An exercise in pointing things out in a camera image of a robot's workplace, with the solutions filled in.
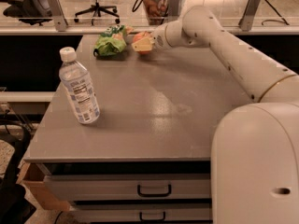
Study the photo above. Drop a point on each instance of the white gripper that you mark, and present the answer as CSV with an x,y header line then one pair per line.
x,y
159,37

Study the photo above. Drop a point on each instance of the red apple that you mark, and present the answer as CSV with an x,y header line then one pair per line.
x,y
142,34

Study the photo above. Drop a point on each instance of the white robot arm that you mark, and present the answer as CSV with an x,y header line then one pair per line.
x,y
255,149

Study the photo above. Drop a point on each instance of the green rice chip bag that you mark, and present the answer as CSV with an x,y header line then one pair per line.
x,y
112,41

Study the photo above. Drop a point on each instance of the black swivel chair base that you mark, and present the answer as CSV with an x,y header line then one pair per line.
x,y
96,9

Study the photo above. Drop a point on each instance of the clear plastic water bottle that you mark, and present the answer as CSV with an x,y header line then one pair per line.
x,y
78,86

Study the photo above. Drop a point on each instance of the black office chair left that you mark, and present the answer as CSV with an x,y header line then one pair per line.
x,y
28,11

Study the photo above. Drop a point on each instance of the grey top drawer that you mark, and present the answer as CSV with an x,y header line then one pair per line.
x,y
123,187

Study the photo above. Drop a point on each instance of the grey drawer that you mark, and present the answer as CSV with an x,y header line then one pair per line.
x,y
123,187
128,213

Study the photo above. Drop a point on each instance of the grey lower drawer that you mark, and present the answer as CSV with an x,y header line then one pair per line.
x,y
128,213

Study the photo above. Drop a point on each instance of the brown cardboard box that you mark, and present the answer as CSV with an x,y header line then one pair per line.
x,y
32,178

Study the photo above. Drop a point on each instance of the black chair foreground left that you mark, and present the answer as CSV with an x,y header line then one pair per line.
x,y
14,208

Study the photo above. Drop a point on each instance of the grey middle rail post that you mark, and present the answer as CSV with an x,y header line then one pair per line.
x,y
173,10

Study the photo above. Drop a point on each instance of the grey rail post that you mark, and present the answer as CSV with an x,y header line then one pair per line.
x,y
60,22
173,10
246,22

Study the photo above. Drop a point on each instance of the grey left rail post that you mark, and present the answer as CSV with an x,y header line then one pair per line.
x,y
60,22

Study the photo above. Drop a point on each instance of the grey right rail post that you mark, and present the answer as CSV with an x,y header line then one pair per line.
x,y
246,22

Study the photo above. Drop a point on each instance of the black top drawer handle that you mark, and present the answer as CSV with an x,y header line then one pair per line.
x,y
154,192

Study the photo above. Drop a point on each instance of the black drawer handle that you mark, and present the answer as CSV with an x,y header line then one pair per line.
x,y
154,192
155,217

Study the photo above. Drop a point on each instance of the black lower drawer handle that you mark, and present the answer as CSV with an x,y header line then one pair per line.
x,y
155,217

